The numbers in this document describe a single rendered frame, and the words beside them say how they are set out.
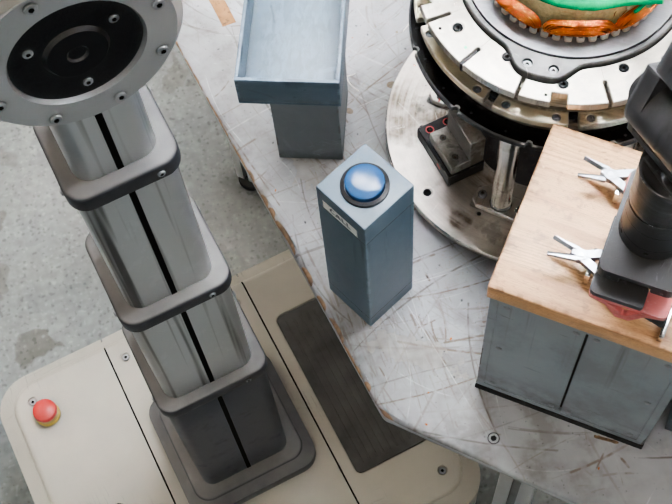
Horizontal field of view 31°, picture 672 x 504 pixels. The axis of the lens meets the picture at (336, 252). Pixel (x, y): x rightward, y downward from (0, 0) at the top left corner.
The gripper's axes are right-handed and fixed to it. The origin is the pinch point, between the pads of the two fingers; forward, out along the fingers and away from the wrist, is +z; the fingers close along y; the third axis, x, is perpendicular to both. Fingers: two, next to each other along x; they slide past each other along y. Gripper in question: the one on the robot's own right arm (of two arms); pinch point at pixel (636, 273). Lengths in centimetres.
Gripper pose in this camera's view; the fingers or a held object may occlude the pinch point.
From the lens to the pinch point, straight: 113.0
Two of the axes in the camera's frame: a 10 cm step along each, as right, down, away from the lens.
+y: 3.8, -8.5, 3.7
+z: 0.6, 4.3, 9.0
